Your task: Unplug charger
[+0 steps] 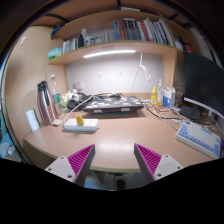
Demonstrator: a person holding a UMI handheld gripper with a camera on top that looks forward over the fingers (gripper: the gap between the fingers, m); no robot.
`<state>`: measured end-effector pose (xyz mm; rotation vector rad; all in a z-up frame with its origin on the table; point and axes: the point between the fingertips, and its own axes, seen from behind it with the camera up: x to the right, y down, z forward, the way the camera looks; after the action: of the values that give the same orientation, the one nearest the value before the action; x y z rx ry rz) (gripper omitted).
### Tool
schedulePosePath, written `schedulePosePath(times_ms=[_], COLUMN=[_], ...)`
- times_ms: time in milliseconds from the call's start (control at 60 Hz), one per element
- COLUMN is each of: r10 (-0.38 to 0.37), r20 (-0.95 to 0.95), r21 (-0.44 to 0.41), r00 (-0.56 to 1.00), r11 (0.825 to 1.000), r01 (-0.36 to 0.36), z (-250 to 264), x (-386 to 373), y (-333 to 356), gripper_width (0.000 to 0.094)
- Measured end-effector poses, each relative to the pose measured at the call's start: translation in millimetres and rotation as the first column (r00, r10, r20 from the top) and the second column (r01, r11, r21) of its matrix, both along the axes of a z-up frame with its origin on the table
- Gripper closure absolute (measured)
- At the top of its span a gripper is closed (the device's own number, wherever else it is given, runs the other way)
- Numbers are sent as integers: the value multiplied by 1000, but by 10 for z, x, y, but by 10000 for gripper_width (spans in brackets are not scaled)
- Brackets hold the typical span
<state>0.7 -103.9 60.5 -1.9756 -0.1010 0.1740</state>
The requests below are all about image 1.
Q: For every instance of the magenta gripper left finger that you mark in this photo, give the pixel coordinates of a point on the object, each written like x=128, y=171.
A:
x=74, y=168

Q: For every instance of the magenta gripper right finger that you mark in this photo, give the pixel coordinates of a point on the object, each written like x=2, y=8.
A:
x=154, y=166

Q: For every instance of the yellow charger plug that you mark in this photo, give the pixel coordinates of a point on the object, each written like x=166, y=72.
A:
x=79, y=120

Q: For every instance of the white blue keyboard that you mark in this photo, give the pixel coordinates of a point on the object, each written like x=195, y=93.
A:
x=200, y=139

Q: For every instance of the white paper roll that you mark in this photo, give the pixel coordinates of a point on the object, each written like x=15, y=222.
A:
x=34, y=125

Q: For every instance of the yellow glue bottle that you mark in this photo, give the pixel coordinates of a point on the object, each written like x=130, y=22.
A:
x=154, y=97

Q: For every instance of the dark laptop with stickers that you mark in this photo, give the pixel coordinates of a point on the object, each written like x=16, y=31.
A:
x=118, y=103

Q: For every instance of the black headphones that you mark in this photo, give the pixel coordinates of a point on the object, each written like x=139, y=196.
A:
x=77, y=101

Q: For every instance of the maroon thermos bottle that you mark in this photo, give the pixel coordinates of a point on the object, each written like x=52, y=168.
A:
x=46, y=104

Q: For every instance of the white blue carton box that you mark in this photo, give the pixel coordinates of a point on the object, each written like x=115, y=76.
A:
x=169, y=97

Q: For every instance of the clear sanitizer bottle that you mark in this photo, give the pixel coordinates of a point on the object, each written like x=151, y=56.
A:
x=160, y=92

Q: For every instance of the green label plastic bottle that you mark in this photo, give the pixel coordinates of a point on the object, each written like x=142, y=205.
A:
x=57, y=102

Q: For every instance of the black computer monitor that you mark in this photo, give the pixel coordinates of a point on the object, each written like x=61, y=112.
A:
x=204, y=83

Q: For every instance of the green tissue box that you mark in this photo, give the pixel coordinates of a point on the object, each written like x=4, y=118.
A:
x=54, y=53

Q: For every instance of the LED light bar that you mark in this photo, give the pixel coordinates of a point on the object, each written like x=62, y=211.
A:
x=103, y=53

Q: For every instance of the white bottles on shelf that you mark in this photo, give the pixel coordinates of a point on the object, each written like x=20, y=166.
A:
x=83, y=40

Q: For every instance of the wooden shelf unit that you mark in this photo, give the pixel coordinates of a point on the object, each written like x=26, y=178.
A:
x=104, y=21

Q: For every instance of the row of books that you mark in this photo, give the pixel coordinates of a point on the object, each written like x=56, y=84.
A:
x=146, y=30

